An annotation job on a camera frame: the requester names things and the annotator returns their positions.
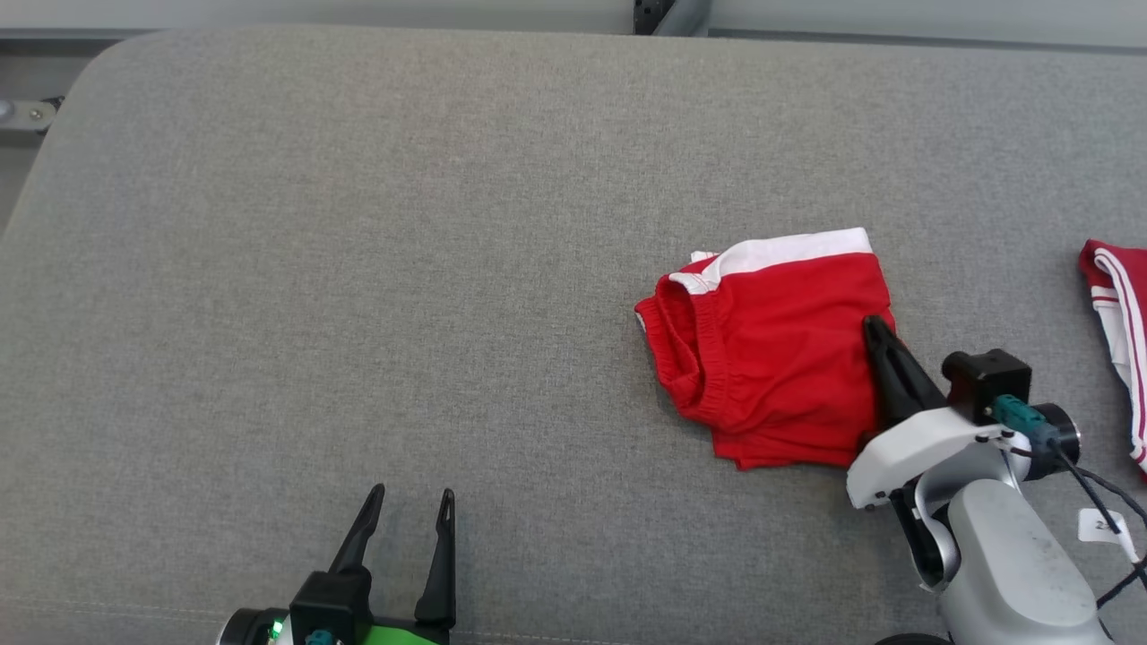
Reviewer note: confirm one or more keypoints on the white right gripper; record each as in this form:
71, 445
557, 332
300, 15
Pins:
914, 448

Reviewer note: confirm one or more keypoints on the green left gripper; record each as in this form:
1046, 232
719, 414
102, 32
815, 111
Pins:
394, 638

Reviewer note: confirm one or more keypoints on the red shorts with white trim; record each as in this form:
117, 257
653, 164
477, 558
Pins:
780, 358

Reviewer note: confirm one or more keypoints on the red jersey with white trim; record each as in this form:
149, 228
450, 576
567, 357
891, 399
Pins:
1131, 313

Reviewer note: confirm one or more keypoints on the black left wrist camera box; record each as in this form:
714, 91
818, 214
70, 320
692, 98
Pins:
327, 605

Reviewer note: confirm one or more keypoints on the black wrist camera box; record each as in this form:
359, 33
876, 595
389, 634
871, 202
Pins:
327, 605
986, 381

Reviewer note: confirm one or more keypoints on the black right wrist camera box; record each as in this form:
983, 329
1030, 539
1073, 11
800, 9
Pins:
986, 381

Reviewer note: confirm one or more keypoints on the grey metal frame post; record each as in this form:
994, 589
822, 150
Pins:
650, 13

